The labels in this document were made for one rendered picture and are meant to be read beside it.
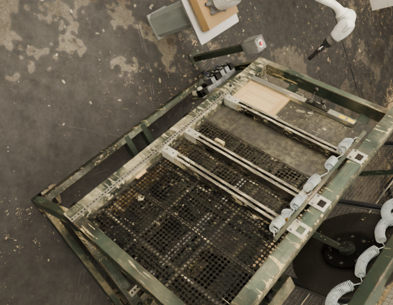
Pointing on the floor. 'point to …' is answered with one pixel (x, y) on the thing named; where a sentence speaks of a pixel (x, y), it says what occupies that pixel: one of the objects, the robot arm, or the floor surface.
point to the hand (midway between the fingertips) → (311, 56)
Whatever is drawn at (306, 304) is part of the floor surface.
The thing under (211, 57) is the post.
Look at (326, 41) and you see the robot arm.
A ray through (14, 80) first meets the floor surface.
